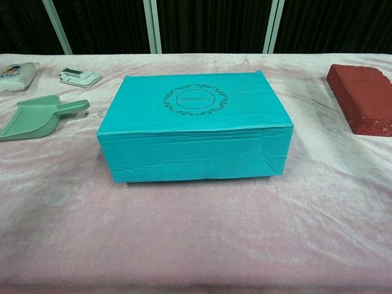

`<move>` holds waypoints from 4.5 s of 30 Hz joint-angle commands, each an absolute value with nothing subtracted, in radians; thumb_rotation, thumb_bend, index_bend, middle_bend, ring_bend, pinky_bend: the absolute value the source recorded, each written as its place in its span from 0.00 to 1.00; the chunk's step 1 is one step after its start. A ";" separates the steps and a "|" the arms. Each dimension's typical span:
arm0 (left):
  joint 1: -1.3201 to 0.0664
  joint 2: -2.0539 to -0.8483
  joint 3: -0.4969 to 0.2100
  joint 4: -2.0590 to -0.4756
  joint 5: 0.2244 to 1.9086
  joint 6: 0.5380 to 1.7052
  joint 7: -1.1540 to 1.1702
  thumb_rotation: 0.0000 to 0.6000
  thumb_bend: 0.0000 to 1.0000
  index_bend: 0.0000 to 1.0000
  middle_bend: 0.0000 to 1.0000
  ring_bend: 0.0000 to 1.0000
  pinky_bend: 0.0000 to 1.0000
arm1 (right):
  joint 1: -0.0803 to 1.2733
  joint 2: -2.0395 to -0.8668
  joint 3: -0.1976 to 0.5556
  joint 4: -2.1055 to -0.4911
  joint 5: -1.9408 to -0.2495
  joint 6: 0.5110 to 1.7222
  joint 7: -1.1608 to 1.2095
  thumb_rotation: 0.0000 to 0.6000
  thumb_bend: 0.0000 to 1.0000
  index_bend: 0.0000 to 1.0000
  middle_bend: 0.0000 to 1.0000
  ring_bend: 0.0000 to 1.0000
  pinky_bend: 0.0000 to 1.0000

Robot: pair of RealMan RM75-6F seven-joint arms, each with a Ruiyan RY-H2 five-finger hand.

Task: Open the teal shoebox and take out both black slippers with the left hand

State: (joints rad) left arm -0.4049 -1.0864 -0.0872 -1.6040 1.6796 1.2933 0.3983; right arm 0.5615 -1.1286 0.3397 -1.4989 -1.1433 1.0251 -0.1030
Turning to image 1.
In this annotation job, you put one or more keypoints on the white frame post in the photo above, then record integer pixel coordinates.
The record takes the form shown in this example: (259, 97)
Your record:
(274, 27)
(153, 27)
(58, 27)

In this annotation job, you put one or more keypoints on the black curtain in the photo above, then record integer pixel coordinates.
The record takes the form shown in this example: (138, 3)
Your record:
(214, 24)

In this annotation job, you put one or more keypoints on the green plastic dustpan scoop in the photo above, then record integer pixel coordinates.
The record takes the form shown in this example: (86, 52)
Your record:
(33, 119)

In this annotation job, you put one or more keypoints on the teal cardboard shoe box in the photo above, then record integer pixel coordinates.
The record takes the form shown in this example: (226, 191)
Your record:
(196, 144)

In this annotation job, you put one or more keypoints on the pink velvet table cloth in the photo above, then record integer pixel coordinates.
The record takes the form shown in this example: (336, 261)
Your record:
(196, 232)

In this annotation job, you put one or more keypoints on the white wet wipes pack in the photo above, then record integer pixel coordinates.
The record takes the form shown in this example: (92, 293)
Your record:
(15, 76)

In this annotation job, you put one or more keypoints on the small white grey device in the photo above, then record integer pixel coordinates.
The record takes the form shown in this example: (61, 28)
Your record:
(81, 78)

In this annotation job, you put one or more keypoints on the red brick block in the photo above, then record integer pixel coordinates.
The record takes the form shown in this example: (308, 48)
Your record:
(358, 92)

